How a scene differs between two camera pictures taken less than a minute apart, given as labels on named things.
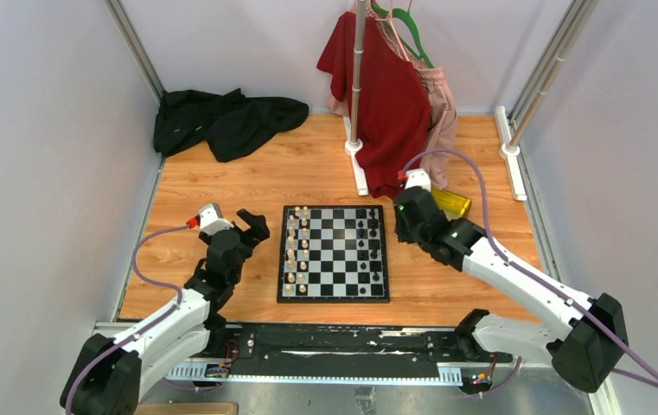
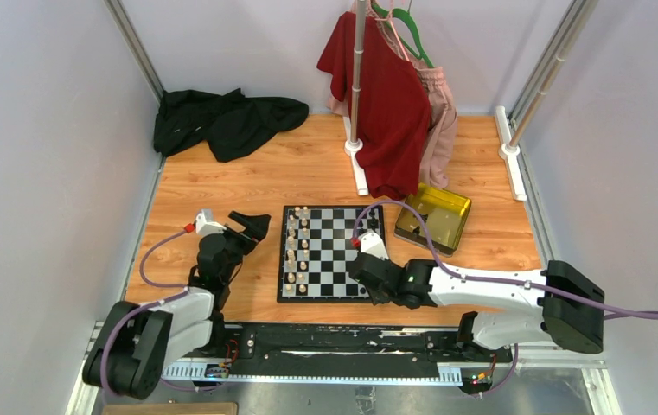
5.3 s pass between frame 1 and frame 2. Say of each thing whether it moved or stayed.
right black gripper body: moved
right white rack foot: stayed
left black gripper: stayed
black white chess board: stayed
